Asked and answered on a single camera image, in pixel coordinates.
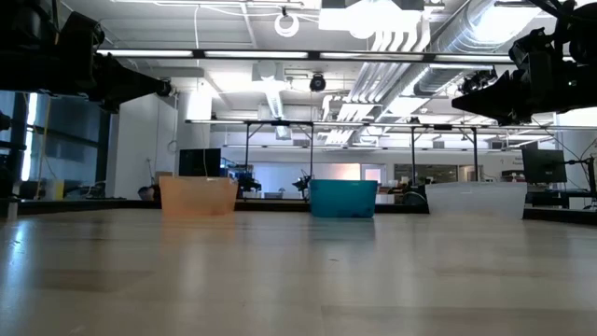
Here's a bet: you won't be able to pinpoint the black aluminium table frame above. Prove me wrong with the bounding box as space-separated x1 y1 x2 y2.
0 198 597 226

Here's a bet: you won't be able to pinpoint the black metal frame stand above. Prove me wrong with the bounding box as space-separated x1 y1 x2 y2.
409 123 480 183
242 119 316 181

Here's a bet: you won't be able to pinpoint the black desk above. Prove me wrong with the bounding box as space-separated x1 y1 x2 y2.
524 186 597 211

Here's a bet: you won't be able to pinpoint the black monitor on arm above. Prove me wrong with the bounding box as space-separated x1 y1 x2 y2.
521 147 568 185

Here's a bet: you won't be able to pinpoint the white ceiling pipes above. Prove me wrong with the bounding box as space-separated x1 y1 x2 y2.
321 30 433 146

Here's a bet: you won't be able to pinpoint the overhead LED light bar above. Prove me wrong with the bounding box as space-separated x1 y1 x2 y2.
95 46 573 65

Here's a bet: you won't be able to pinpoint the black monitor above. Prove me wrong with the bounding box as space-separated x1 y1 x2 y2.
178 147 222 177

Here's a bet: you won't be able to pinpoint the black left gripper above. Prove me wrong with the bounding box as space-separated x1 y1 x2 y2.
59 49 164 115

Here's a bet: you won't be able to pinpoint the white cable coil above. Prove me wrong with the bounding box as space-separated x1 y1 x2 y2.
273 11 300 38

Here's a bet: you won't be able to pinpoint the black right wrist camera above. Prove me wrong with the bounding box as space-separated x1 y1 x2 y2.
508 27 547 71

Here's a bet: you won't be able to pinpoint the white ceiling light panel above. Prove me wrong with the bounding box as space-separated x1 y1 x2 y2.
318 0 424 41

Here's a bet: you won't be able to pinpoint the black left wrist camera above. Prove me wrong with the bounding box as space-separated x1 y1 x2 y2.
68 11 107 64

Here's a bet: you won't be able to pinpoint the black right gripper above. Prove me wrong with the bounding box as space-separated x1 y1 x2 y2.
451 46 597 128

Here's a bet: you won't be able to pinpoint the person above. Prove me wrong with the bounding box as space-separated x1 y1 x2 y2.
137 185 162 202

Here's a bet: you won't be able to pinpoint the orange translucent plastic bin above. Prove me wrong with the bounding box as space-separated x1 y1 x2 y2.
159 175 239 217

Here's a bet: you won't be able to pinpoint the yellow white container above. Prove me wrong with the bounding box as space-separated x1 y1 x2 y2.
44 179 65 201

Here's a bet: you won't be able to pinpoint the blue plastic bin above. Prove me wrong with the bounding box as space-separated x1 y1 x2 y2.
309 179 379 219

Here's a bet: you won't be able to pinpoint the clear plastic bin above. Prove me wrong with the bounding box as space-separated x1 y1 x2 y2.
424 181 529 220

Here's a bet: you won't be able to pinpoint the silver ventilation duct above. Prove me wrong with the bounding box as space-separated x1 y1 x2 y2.
412 0 554 97

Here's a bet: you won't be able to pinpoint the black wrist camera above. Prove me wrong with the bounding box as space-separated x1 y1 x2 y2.
68 11 107 64
508 27 547 71

